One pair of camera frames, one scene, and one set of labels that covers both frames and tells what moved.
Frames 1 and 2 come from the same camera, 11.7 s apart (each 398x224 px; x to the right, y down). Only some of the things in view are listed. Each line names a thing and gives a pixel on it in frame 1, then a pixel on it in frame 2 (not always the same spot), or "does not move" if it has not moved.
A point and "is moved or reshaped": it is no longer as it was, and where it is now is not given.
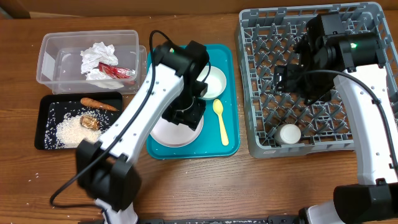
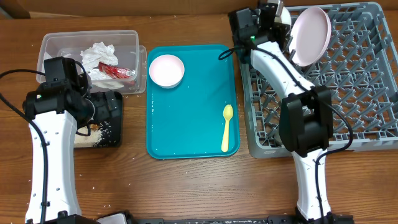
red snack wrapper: (116, 72) does not move
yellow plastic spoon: (217, 107) -> (227, 113)
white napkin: (91, 57) does not move
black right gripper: (289, 72) -> (277, 32)
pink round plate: (178, 135) is moved or reshaped
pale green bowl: (216, 80) -> (285, 18)
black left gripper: (192, 119) -> (104, 112)
